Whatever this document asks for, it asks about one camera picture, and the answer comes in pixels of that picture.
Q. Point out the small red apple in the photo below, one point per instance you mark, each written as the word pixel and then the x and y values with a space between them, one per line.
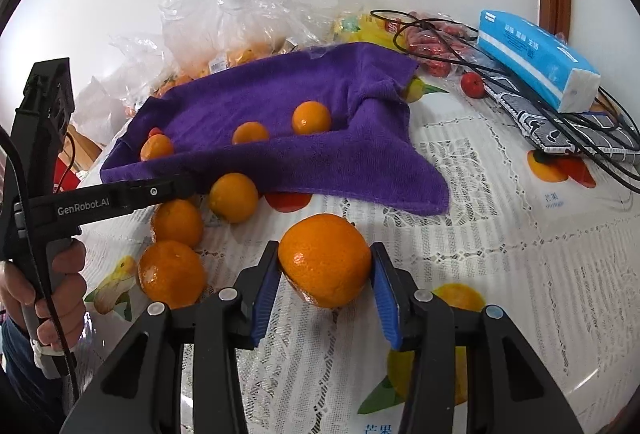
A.
pixel 155 131

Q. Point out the small red fruit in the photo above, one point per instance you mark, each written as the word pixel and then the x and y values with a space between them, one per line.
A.
pixel 472 85

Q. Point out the white plastic bag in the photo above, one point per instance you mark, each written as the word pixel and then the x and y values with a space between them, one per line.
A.
pixel 98 116

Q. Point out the wooden chair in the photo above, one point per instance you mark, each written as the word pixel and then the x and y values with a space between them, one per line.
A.
pixel 79 151

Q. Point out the yellow fruit bag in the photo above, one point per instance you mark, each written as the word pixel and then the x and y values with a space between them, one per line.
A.
pixel 363 27

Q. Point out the small orange kumquat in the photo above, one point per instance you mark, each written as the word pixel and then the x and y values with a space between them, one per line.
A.
pixel 311 117

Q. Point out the clear bag of oranges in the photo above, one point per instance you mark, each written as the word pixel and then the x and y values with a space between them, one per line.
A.
pixel 250 13

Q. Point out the small orange mandarin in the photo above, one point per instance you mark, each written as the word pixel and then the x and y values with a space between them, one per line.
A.
pixel 234 198
pixel 250 132

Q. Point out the grey checked cloth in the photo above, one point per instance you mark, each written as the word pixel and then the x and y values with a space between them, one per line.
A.
pixel 601 133

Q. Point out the large textured orange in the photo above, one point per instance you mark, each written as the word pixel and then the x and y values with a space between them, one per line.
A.
pixel 155 147

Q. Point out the purple towel-lined tray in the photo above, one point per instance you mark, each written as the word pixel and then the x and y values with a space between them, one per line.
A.
pixel 367 155

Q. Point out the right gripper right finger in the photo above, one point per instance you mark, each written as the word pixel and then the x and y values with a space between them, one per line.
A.
pixel 510 390

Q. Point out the blue tissue pack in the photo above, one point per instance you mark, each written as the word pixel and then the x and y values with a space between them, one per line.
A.
pixel 559 74

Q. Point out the bag of red fruits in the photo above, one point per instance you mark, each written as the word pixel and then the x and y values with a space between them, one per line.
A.
pixel 441 45

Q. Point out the red paper bag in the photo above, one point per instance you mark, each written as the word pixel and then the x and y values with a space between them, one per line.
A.
pixel 64 178

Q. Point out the clear bag of tangerines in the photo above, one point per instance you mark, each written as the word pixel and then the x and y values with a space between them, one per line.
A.
pixel 149 69

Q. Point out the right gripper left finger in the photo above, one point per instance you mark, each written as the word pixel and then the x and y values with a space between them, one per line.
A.
pixel 137 388

